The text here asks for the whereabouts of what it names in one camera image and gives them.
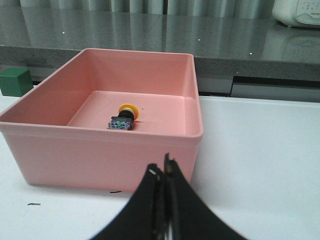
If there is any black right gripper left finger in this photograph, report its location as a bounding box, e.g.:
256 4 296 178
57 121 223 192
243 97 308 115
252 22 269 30
93 163 163 240

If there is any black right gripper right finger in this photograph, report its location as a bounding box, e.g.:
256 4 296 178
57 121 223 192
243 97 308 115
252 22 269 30
164 153 245 240

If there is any yellow push button switch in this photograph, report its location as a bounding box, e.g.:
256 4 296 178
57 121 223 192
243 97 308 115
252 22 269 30
107 103 139 131

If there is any pink plastic bin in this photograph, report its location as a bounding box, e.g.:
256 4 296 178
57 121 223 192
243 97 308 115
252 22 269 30
0 48 204 192

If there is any grey stone counter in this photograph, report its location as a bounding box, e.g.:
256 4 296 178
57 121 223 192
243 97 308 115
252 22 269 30
0 5 320 103

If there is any green cube near bin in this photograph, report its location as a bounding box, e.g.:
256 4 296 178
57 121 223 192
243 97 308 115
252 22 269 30
0 67 34 97

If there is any grey pleated curtain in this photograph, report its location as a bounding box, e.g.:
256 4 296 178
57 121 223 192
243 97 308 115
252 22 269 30
18 0 275 19

